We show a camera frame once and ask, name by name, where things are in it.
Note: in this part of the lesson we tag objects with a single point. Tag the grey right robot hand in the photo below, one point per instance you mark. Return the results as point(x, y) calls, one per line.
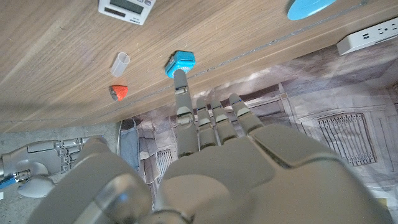
point(40, 155)

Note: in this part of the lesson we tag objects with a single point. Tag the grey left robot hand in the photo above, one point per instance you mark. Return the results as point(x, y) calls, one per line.
point(236, 177)

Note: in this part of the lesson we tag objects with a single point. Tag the white pocket calculator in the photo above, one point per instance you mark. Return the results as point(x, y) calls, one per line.
point(127, 11)

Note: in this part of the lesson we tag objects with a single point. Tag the printed sofa room backdrop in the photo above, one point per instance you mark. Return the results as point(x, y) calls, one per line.
point(326, 102)

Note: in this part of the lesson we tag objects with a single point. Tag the clear plastic tube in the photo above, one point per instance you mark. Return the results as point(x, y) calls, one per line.
point(120, 64)

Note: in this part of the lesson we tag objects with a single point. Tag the blue round plate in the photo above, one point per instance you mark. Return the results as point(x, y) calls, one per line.
point(308, 7)

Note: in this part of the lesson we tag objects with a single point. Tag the white power strip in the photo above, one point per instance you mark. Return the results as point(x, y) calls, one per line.
point(367, 37)

